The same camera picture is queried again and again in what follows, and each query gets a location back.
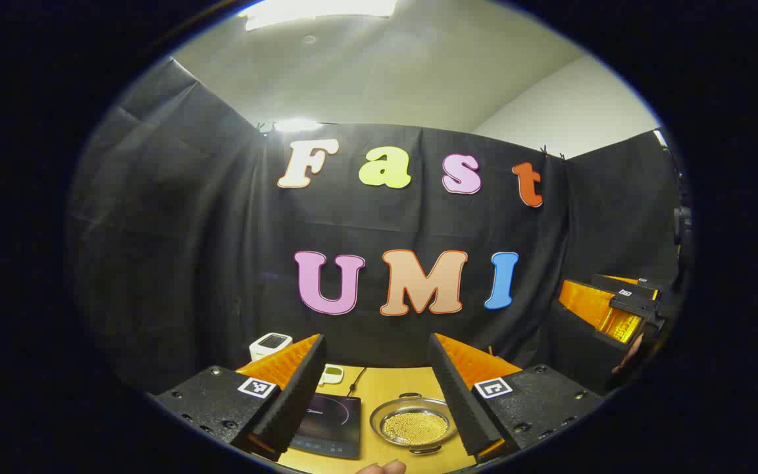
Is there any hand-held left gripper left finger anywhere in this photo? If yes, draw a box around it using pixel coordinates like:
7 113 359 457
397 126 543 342
149 333 327 461

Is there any white toaster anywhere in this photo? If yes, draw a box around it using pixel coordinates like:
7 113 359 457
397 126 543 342
249 332 293 361

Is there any pile of yellow soybeans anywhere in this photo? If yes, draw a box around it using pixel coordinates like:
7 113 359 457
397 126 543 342
382 411 449 444

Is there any steel pot with black handles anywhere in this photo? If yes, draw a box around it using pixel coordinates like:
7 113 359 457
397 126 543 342
370 392 459 455

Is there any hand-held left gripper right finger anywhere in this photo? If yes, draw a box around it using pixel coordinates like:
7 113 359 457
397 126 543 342
428 332 607 465

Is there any black induction cooktop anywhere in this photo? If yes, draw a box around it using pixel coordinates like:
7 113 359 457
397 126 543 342
289 393 362 460

